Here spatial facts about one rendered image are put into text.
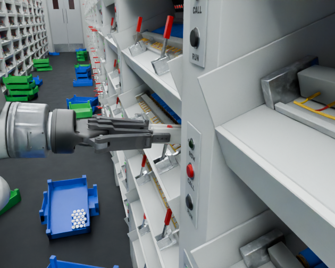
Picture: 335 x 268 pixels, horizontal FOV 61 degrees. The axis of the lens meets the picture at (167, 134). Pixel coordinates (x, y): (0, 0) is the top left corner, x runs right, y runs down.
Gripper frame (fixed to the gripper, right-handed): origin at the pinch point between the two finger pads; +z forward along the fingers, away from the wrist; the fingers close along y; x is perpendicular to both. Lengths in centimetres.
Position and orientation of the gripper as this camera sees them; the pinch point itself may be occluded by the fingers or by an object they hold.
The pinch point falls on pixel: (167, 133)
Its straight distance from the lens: 53.7
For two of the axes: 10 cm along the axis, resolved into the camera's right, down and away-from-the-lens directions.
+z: 9.5, 0.2, 3.0
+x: 1.3, -9.3, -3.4
